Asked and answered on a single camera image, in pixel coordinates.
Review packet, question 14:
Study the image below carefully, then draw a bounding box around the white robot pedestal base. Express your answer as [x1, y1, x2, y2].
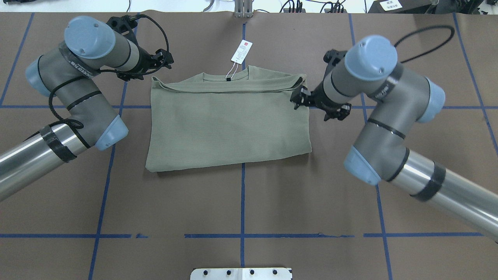
[190, 267, 293, 280]

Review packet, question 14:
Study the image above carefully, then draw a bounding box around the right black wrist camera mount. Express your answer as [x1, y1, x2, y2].
[323, 49, 347, 75]

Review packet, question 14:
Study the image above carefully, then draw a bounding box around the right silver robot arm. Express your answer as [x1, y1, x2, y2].
[290, 34, 498, 241]

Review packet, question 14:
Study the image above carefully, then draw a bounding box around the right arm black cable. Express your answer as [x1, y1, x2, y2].
[393, 25, 456, 64]

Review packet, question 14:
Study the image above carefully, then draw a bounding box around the black box device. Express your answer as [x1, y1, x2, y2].
[367, 0, 440, 14]

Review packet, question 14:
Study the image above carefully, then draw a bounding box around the white shirt price tag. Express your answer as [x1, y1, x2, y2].
[225, 39, 253, 81]

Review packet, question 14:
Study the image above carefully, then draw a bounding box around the olive green long-sleeve shirt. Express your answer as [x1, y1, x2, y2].
[146, 66, 312, 172]

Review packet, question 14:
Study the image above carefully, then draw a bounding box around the aluminium frame post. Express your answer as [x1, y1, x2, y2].
[233, 0, 254, 18]

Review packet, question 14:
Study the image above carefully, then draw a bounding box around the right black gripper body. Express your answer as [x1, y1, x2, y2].
[311, 81, 345, 121]

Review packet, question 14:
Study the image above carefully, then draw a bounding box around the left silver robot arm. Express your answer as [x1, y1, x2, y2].
[0, 14, 174, 201]

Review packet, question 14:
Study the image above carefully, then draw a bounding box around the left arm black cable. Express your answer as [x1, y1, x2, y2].
[49, 14, 170, 131]

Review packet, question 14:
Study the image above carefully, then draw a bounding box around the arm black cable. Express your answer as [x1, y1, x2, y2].
[49, 14, 170, 131]
[393, 25, 456, 64]

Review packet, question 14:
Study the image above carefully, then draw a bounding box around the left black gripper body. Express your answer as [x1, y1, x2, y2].
[117, 46, 157, 81]

